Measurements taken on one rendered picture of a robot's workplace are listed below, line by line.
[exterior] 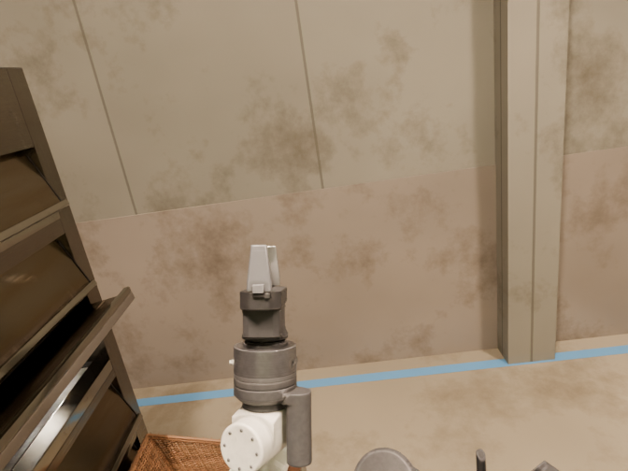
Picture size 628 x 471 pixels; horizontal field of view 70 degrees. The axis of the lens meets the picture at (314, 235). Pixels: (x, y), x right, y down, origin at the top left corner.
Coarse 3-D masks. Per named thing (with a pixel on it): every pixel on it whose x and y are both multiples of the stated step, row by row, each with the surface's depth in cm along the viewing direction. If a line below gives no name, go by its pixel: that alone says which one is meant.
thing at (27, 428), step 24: (72, 312) 139; (96, 312) 133; (120, 312) 131; (48, 336) 127; (72, 336) 121; (96, 336) 117; (24, 360) 116; (48, 360) 112; (0, 384) 107; (24, 384) 103; (0, 408) 96; (48, 408) 94; (24, 432) 86; (0, 456) 80
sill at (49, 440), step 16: (96, 368) 145; (112, 368) 150; (80, 384) 138; (96, 384) 140; (64, 400) 131; (80, 400) 130; (64, 416) 125; (80, 416) 129; (48, 432) 119; (64, 432) 121; (32, 448) 114; (48, 448) 114; (16, 464) 110; (32, 464) 109; (48, 464) 113
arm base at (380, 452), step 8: (384, 448) 67; (368, 456) 67; (376, 456) 66; (384, 456) 66; (392, 456) 65; (400, 456) 65; (360, 464) 66; (368, 464) 66; (376, 464) 66; (384, 464) 65; (392, 464) 65; (400, 464) 64; (408, 464) 64
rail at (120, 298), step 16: (128, 288) 139; (112, 304) 129; (96, 320) 121; (80, 352) 109; (64, 368) 102; (48, 384) 96; (32, 400) 91; (16, 416) 87; (0, 432) 83; (16, 432) 85; (0, 448) 80
